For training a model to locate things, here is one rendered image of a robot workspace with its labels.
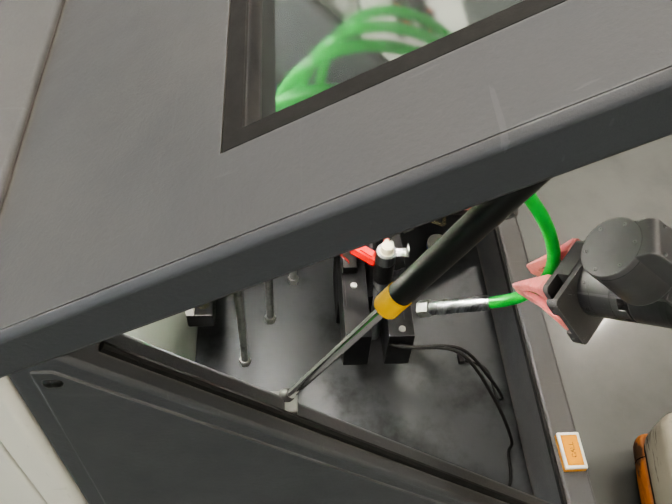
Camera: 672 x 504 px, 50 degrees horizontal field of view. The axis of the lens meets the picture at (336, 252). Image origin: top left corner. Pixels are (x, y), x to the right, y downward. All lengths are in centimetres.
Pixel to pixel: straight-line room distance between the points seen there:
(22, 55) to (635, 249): 51
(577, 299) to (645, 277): 12
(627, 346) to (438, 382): 127
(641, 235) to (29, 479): 55
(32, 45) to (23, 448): 32
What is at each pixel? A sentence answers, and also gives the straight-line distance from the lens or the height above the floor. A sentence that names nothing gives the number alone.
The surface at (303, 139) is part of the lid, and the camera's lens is 37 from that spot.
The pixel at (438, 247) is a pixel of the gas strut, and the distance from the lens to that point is 44.
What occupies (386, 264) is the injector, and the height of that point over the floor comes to 110.
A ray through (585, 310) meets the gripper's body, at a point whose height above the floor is 127.
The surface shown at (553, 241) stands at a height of 130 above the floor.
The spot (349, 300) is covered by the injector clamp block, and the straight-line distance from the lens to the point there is 107.
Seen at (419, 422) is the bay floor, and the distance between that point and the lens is 115.
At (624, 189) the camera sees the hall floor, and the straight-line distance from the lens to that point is 283.
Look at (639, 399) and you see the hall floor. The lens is 231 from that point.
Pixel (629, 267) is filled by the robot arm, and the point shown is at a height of 140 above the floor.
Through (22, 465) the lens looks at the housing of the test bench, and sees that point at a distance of 66.
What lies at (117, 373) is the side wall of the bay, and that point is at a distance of 52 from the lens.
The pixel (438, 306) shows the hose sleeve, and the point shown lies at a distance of 89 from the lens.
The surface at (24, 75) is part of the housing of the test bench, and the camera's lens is 62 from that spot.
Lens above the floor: 186
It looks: 51 degrees down
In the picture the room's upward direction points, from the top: 4 degrees clockwise
